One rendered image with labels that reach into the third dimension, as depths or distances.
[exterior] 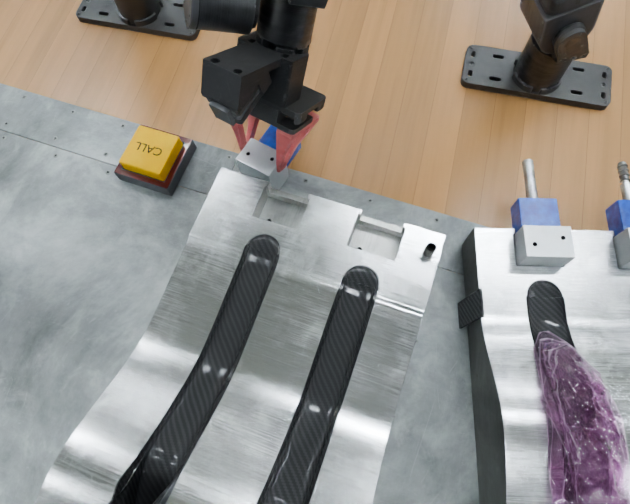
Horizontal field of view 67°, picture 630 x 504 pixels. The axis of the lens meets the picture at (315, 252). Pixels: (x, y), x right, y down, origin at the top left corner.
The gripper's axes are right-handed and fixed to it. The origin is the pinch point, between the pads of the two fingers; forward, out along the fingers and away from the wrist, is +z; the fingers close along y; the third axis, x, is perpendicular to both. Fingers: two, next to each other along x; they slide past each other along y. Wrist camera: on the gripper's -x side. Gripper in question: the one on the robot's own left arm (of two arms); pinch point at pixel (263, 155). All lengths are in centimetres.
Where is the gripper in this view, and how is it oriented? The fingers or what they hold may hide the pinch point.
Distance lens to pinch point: 60.7
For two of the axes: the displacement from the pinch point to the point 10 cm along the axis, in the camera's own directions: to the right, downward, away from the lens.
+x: 4.7, -5.3, 7.1
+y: 8.6, 4.7, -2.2
